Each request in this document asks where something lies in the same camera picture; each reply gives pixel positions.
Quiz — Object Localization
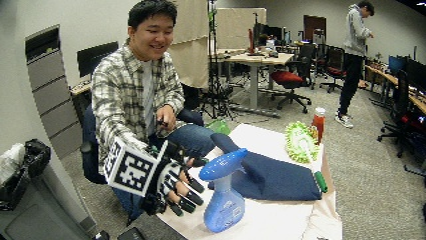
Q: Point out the blue spray bottle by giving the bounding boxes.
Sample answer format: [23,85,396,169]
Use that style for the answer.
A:
[198,147,251,234]

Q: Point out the green plastic bag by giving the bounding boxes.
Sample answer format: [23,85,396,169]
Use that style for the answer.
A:
[204,118,234,136]

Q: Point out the flat black object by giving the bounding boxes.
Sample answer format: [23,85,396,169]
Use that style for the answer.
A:
[116,227,148,240]

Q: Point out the white marker cube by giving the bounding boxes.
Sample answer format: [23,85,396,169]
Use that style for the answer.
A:
[103,136,171,198]

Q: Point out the the person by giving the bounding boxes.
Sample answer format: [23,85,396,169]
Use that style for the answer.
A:
[90,0,220,224]

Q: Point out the navy blue cloth bag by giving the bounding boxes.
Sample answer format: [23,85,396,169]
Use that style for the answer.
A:
[208,132,324,202]

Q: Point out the dark office chair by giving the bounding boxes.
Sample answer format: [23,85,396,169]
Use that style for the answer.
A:
[79,103,111,185]

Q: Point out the beige table cover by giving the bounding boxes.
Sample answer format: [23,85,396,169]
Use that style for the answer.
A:
[156,123,344,240]

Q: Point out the black tripod stand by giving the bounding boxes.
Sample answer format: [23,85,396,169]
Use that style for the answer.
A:
[200,0,238,121]

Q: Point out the beige curtain partition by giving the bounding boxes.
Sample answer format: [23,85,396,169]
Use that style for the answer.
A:
[167,0,211,90]

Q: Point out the green fluffy duster head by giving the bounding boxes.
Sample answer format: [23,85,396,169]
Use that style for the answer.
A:
[284,121,323,165]

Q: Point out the grey drawer cabinet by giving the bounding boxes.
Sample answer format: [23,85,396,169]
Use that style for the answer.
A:
[25,24,85,158]

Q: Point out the light wood desk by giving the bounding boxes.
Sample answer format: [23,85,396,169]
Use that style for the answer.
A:
[216,50,298,119]

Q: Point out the red sauce bottle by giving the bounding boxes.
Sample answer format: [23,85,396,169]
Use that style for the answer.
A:
[311,106,328,146]

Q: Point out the grey storage box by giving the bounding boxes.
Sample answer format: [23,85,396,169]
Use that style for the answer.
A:
[0,166,100,240]

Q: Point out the red seat office chair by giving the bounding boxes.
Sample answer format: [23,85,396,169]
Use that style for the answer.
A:
[270,43,317,115]

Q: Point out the black bag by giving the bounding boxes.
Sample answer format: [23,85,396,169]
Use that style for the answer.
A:
[0,138,54,212]

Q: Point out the beige board partition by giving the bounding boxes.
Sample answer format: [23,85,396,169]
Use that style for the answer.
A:
[215,7,270,51]

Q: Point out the white plastic bag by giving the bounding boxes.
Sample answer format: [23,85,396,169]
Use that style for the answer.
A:
[0,142,27,186]

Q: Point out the black mesh office chair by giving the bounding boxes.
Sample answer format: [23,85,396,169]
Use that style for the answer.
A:
[319,44,349,94]

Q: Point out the brown door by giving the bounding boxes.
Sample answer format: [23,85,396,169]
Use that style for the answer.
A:
[303,14,329,45]

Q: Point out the long wooden desk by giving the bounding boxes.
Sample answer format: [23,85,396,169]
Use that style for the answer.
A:
[364,63,426,115]

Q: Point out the blue screen monitor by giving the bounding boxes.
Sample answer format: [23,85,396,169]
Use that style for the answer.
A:
[388,54,408,76]

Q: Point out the large black monitor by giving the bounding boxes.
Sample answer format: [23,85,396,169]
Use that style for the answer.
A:
[404,57,426,94]

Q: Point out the green duster handle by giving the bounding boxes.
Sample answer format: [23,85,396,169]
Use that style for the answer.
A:
[313,170,331,194]

